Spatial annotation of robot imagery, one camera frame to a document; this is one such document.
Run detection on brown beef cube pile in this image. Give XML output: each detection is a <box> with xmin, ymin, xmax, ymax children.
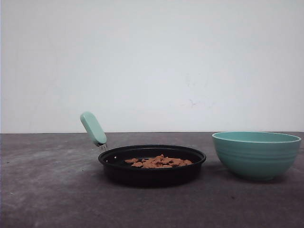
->
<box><xmin>124</xmin><ymin>154</ymin><xmax>193</xmax><ymax>169</ymax></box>

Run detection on black frying pan teal handle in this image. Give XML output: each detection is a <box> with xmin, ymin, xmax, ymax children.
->
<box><xmin>80</xmin><ymin>112</ymin><xmax>206</xmax><ymax>187</ymax></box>

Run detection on teal ceramic bowl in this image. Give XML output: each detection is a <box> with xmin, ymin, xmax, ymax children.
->
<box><xmin>212</xmin><ymin>132</ymin><xmax>302</xmax><ymax>181</ymax></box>

